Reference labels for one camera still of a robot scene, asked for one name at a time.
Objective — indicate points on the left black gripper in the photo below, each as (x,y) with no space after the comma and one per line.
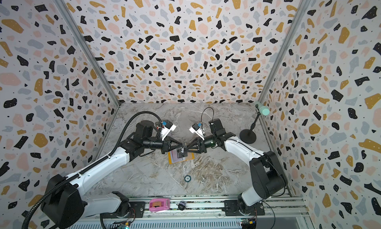
(169,146)

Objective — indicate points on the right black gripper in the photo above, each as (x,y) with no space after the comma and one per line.
(200,144)

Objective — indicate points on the grey credit card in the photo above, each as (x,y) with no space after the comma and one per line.
(177,156)

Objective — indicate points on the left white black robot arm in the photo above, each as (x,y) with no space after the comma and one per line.
(68,204)

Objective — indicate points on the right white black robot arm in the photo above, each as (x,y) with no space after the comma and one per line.
(266,172)

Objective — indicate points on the black microphone stand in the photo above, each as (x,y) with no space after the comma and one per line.
(248,135)

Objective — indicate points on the small black knob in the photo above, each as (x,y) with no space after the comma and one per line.
(181,205)

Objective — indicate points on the pink tape dispenser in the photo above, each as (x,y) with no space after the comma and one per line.
(159,204)

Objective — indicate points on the right circuit board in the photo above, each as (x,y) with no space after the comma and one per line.
(249,223)

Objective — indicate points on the green circuit board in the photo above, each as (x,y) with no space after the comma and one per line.
(124,225)

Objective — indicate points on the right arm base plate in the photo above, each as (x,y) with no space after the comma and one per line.
(239,208)

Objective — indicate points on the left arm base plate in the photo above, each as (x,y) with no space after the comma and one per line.
(134,209)

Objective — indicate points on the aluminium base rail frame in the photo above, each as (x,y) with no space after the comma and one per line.
(205,212)

